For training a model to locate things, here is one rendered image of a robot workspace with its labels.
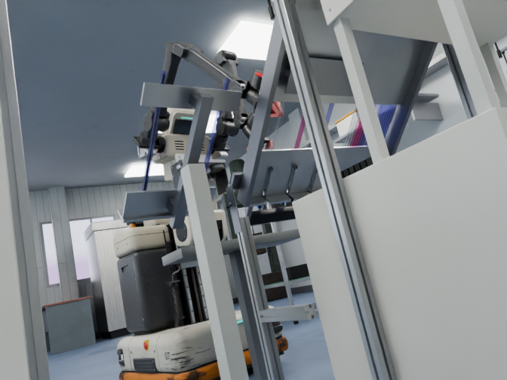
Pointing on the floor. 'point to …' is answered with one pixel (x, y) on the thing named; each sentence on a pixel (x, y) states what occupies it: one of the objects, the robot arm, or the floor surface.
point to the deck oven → (106, 276)
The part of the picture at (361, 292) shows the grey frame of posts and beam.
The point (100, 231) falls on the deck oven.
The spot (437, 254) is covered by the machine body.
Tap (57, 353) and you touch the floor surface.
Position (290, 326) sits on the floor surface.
